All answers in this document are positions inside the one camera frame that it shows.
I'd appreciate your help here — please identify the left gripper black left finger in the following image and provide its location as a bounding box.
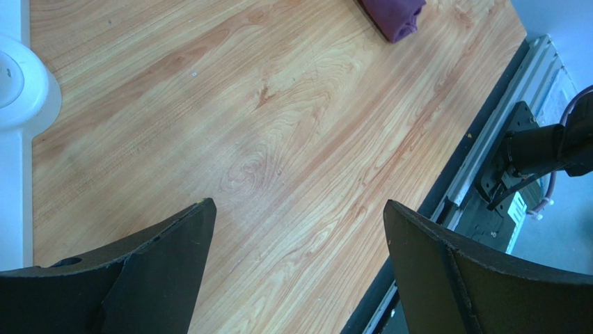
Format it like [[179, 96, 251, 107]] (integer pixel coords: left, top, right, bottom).
[[1, 198, 217, 333]]

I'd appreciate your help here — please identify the purple cloth napkin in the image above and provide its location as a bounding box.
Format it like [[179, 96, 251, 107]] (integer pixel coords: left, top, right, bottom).
[[362, 0, 427, 44]]

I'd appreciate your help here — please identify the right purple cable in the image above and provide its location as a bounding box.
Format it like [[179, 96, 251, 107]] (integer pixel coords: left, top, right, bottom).
[[528, 86, 593, 221]]

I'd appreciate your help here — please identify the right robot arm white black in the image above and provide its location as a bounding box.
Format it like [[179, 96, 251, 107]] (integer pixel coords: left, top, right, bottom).
[[501, 91, 592, 177]]

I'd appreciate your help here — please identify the aluminium frame rail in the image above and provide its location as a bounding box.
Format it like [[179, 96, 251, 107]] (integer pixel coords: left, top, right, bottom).
[[365, 36, 592, 333]]

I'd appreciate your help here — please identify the white grey clothes rack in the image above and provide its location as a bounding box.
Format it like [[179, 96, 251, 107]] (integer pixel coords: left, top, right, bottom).
[[0, 34, 63, 272]]

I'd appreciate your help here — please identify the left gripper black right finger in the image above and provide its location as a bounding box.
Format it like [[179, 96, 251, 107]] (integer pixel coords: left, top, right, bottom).
[[384, 200, 592, 333]]

